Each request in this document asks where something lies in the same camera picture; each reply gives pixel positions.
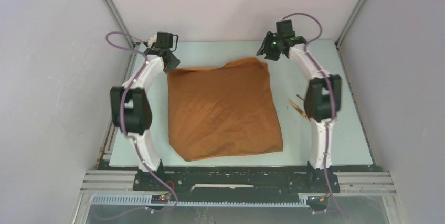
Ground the orange cloth napkin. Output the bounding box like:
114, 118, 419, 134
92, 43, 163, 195
167, 58, 283, 162

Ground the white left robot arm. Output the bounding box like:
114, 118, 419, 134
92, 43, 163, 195
110, 40, 180, 191

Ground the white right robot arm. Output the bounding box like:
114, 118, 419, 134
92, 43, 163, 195
257, 31, 342, 191

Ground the gold knife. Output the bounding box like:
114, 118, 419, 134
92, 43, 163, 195
289, 99, 309, 119

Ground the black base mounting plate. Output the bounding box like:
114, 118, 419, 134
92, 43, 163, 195
133, 166, 340, 204

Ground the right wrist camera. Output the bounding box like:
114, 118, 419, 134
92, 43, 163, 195
276, 20, 295, 38

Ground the aluminium frame rail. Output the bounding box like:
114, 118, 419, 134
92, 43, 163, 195
71, 165, 407, 223

